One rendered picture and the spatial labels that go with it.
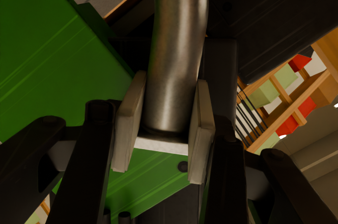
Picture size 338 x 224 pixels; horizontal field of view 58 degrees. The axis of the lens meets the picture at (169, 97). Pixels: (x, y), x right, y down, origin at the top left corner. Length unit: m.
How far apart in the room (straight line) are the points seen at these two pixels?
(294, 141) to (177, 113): 9.60
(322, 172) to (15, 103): 7.74
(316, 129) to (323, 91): 5.54
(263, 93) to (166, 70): 3.34
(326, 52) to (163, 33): 0.85
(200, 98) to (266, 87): 3.38
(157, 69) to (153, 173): 0.10
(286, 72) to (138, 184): 3.64
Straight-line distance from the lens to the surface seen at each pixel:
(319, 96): 4.24
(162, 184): 0.25
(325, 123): 9.72
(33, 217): 6.70
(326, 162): 7.81
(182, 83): 0.17
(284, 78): 3.78
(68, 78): 0.22
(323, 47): 0.99
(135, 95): 0.15
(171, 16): 0.16
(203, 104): 0.15
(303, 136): 9.74
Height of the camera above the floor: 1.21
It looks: 1 degrees down
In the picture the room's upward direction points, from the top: 145 degrees clockwise
